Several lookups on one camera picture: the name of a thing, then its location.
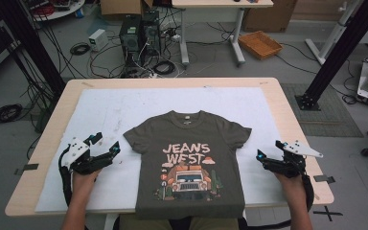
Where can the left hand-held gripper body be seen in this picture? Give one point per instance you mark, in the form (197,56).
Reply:
(76,152)

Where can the orange wicker basket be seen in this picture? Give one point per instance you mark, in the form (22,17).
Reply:
(259,44)

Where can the round white table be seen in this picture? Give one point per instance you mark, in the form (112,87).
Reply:
(60,11)

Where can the large closed cardboard box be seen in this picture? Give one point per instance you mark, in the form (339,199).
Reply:
(268,14)

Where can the black frame post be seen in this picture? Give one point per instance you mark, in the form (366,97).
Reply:
(32,41)
(341,48)

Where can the small black computer tower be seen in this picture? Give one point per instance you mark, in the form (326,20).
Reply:
(151,33)

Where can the light wooden table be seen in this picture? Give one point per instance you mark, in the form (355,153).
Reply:
(54,134)

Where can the white foam mat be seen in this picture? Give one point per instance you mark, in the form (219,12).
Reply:
(159,102)

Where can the person's right hand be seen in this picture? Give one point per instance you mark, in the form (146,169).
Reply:
(289,185)

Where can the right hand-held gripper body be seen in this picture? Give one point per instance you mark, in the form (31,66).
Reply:
(292,164)

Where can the white metal stand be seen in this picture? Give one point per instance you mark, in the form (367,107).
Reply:
(332,35)

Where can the olive printed t-shirt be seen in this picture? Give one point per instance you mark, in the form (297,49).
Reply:
(188,143)

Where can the black tape strip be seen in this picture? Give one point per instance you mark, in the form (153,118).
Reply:
(324,179)
(28,167)

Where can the grey floor mat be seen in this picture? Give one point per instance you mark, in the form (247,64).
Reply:
(329,115)

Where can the person's left hand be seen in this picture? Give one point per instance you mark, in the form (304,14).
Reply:
(84,182)

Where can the white desk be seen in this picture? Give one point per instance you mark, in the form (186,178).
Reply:
(220,3)

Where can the black tape cross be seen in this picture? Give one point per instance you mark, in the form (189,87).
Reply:
(328,213)

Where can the white power supply box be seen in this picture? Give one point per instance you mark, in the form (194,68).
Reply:
(98,39)

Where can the large black computer tower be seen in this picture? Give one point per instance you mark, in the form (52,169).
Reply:
(130,40)

